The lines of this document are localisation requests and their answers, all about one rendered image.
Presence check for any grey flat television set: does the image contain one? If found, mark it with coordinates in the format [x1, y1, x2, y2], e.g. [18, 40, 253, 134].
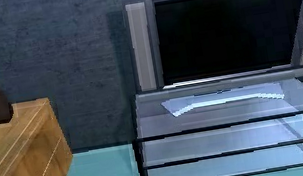
[118, 0, 303, 124]

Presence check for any glass television stand black frame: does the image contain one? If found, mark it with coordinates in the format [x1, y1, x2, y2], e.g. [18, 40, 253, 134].
[125, 68, 303, 176]

